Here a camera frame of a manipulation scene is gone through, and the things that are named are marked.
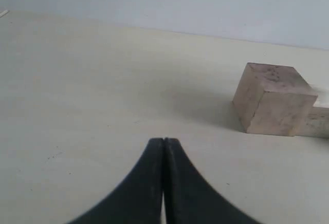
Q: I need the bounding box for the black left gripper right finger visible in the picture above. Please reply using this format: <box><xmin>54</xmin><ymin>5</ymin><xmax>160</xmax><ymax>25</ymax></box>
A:
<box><xmin>163</xmin><ymin>138</ymin><xmax>258</xmax><ymax>224</ymax></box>

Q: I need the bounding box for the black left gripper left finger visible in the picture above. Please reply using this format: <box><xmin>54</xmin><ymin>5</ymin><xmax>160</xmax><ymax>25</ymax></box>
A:
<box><xmin>71</xmin><ymin>138</ymin><xmax>164</xmax><ymax>224</ymax></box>

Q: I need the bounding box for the second largest wooden cube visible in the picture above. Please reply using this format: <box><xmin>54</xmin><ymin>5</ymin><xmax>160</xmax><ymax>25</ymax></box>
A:
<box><xmin>295</xmin><ymin>87</ymin><xmax>329</xmax><ymax>140</ymax></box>

